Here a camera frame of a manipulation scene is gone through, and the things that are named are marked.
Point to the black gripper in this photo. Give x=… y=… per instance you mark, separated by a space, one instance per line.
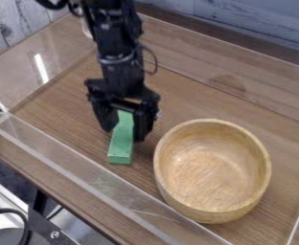
x=121 y=90

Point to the green rectangular block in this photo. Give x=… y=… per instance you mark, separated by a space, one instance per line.
x=120 y=149

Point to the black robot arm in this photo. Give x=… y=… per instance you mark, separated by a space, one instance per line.
x=113 y=25

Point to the brown wooden bowl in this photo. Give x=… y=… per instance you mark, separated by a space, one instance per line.
x=212 y=170

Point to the black metal table leg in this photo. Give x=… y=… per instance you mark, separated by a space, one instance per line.
x=39 y=202

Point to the clear acrylic tray wall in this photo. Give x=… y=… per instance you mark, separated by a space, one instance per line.
x=216 y=74

